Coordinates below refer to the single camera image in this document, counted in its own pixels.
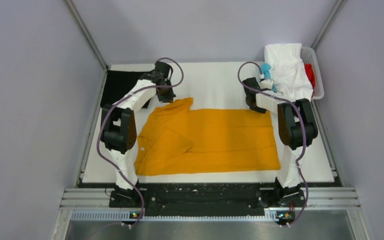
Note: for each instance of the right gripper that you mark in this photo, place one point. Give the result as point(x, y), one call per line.
point(258, 109)

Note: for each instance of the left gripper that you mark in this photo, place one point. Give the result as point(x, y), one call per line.
point(168, 98)

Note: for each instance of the orange t-shirt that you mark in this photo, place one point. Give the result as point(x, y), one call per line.
point(177, 139)

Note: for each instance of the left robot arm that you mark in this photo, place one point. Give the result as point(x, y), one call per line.
point(118, 130)

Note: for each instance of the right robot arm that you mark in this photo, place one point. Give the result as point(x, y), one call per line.
point(297, 129)

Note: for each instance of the turquoise t-shirt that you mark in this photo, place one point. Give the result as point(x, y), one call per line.
point(266, 70)

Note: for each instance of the white t-shirt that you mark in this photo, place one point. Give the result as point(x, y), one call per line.
point(288, 70)

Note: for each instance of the folded black t-shirt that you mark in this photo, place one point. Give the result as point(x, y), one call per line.
point(118, 84)

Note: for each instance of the red t-shirt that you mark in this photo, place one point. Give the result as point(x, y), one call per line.
point(311, 76)

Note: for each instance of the white laundry basket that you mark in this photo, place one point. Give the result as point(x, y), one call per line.
point(309, 57)

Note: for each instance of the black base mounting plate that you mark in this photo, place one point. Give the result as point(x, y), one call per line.
point(263, 192)

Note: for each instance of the grey cable duct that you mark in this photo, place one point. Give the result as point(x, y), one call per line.
point(128, 216)

